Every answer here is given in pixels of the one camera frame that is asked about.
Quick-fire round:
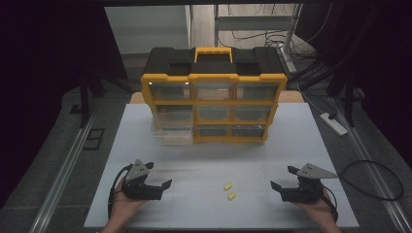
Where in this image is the person's right hand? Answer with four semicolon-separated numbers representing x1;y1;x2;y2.
292;188;338;218

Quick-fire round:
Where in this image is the white panel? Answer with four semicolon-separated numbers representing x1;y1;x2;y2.
104;5;192;55

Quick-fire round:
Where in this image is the white power strip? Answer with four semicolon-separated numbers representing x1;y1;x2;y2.
319;112;349;137

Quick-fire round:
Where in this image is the clear plastic drawer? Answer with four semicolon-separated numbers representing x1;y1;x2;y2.
150;123;194;146

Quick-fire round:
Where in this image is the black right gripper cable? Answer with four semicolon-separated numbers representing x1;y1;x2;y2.
322;184;339;223

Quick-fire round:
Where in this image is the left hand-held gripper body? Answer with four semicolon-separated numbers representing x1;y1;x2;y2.
120;158;163;201

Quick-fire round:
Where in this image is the aluminium rail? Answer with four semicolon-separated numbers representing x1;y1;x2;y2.
328;96;412;233
28;106;98;233

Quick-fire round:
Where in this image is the white desk frame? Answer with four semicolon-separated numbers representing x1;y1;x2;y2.
213;3;304;75

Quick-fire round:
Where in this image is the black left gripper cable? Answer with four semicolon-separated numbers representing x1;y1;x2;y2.
107;164;134;218

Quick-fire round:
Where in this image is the dark floor socket plate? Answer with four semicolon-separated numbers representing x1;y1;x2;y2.
83;127;106;151

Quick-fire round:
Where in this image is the dark curtain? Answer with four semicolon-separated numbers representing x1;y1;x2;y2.
0;0;128;210
295;0;412;159

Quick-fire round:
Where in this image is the black metal stand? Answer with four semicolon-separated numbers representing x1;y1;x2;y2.
326;61;359;128
68;69;105;128

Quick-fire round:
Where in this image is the yellow black drawer organizer cabinet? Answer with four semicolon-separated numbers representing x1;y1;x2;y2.
140;46;289;146

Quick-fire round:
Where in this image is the black looped cable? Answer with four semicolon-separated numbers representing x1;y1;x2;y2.
338;159;405;202

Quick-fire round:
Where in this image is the bundle of black floor cables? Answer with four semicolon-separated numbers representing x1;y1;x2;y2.
217;3;320;62

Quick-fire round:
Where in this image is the person's left hand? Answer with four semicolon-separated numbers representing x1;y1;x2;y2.
111;178;149;217

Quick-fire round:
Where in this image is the white power strip cable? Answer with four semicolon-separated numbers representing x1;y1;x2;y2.
295;82;326;116

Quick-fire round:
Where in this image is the white table cover board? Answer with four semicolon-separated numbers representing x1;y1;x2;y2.
83;102;361;229

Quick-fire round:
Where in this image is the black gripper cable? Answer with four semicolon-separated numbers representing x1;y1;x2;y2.
322;184;339;223
107;164;134;218

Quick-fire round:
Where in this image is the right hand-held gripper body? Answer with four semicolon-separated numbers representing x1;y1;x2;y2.
279;162;340;204

